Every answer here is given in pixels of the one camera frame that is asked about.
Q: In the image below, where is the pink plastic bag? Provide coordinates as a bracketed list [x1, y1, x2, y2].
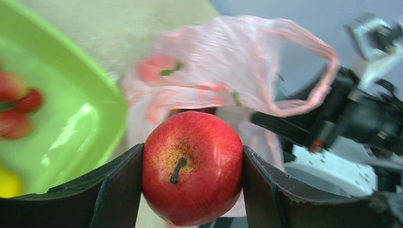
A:
[121, 15, 341, 218]

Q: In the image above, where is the red fake cherry bunch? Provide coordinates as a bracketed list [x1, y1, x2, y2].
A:
[0, 61, 44, 140]

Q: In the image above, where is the red fake apple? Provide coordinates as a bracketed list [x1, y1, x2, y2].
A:
[142, 111, 243, 227]

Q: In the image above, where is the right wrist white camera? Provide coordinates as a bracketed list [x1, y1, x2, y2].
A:
[343, 12, 403, 89]

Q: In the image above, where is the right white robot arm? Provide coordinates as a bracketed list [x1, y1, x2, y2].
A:
[250, 67, 403, 197]

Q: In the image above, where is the green plastic tray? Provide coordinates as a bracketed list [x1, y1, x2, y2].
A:
[0, 0, 127, 194]

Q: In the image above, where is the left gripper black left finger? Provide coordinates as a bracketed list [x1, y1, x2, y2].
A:
[0, 143, 144, 228]

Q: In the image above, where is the yellow fake banana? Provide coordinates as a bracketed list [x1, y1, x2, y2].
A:
[0, 166, 24, 198]

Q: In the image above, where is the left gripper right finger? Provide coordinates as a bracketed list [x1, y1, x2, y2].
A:
[242, 146, 403, 228]

